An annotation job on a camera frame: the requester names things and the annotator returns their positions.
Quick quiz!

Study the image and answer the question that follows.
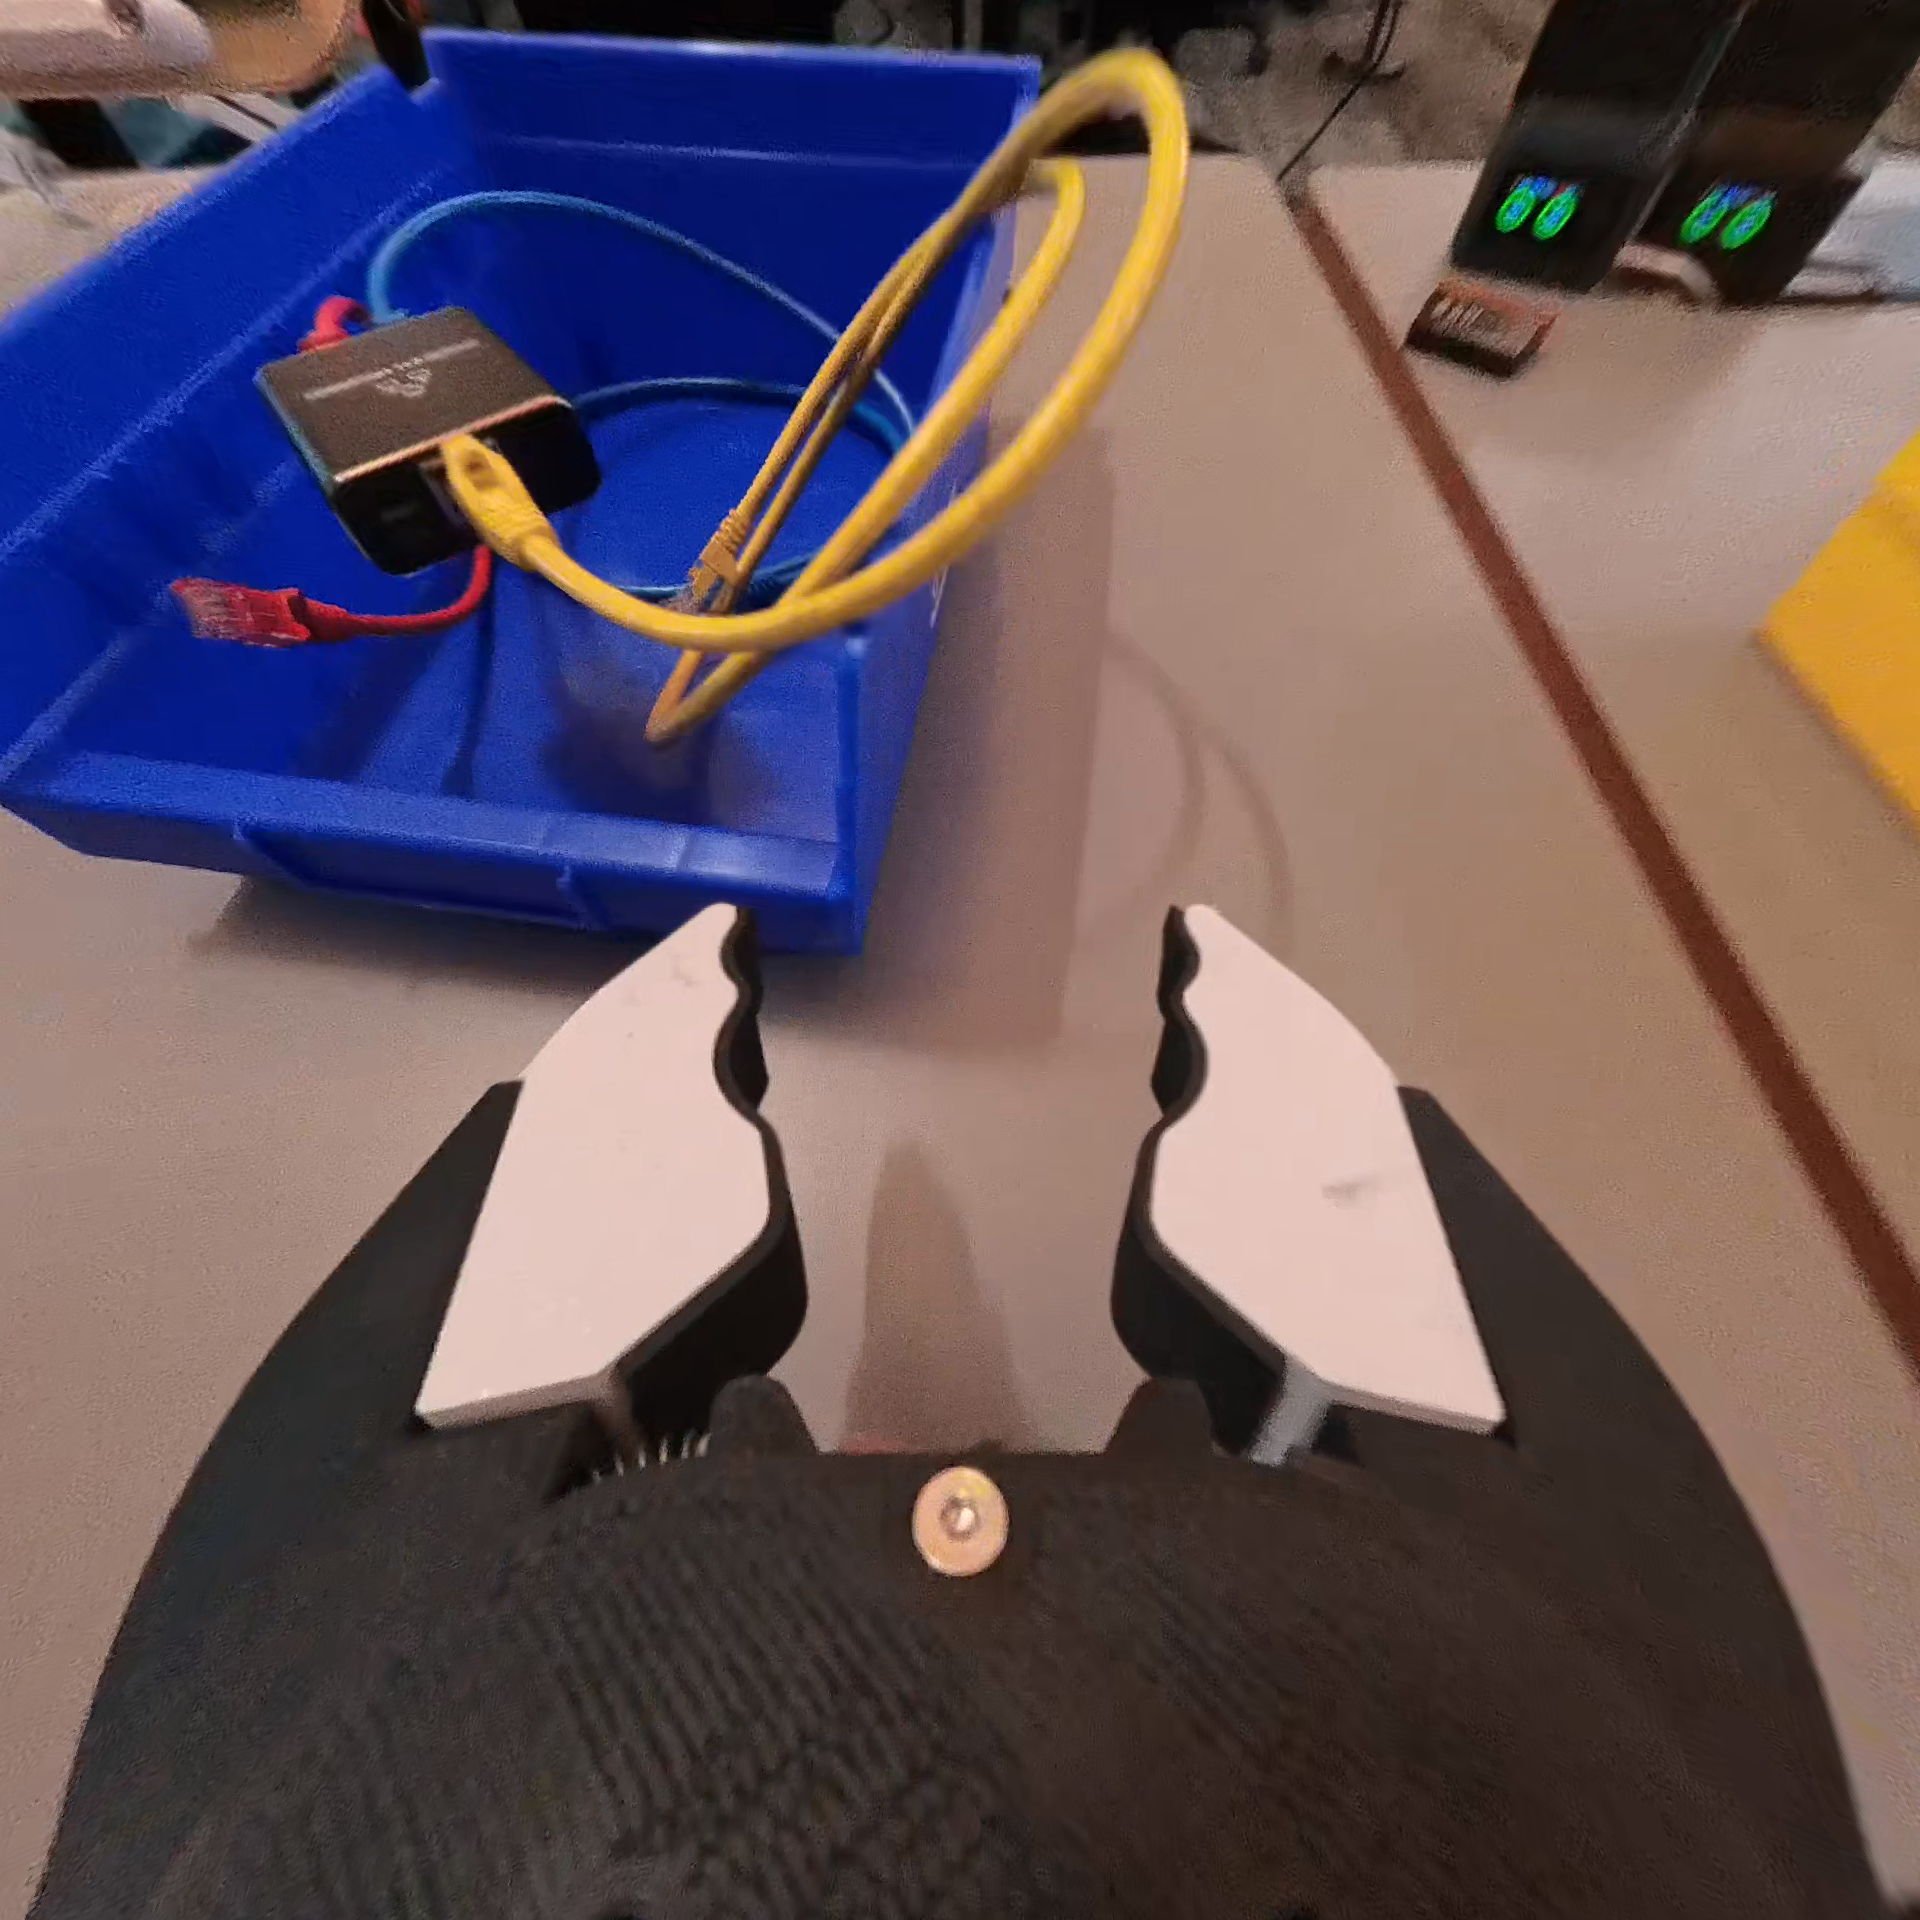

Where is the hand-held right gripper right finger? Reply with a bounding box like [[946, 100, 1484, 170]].
[[1114, 902, 1506, 1468]]

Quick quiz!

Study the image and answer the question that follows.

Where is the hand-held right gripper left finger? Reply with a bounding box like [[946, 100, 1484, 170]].
[[411, 898, 811, 1434]]

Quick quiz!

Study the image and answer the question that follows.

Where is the yellow network cable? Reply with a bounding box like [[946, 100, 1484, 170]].
[[440, 46, 1193, 748]]

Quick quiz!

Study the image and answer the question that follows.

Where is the red network cable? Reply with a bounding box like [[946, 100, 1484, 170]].
[[167, 295, 496, 650]]

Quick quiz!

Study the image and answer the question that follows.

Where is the yellow plastic bin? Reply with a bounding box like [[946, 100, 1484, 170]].
[[1759, 434, 1920, 829]]

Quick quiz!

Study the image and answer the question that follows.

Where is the blue network cable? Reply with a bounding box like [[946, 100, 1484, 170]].
[[361, 189, 922, 616]]

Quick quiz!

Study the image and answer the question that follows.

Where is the black network splitter box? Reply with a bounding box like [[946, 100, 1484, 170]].
[[255, 308, 603, 575]]

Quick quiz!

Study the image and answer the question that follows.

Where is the blue plastic bin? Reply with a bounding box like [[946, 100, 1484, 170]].
[[0, 29, 1045, 957]]

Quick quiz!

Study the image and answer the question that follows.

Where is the grey desk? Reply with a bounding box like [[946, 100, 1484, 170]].
[[0, 147, 1920, 1920]]

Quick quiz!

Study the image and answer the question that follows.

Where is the small brown box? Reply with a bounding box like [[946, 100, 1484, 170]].
[[1405, 277, 1558, 378]]

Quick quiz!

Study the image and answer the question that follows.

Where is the black device with green lights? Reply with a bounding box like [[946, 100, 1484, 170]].
[[1451, 0, 1756, 295], [1639, 0, 1920, 310]]

